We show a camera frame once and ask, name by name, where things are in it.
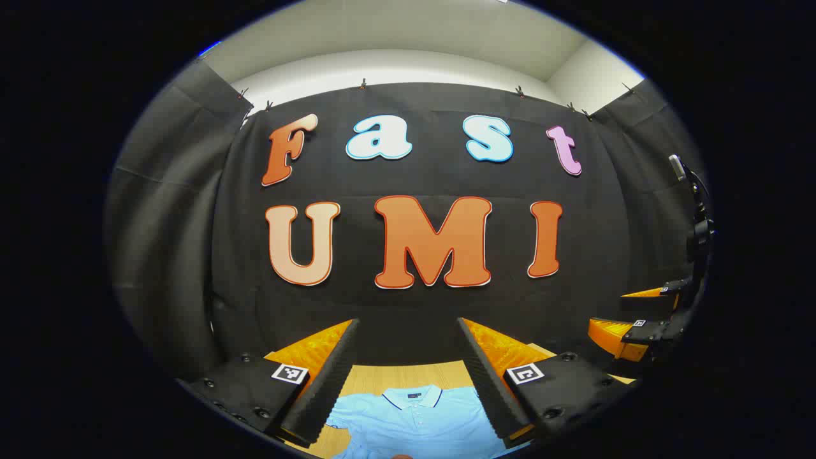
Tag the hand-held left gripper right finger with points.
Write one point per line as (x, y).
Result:
(491, 395)

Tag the light blue T-shirt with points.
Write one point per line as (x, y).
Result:
(414, 427)

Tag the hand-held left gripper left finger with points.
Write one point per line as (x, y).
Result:
(325, 395)

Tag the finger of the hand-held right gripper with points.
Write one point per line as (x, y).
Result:
(650, 333)
(656, 303)

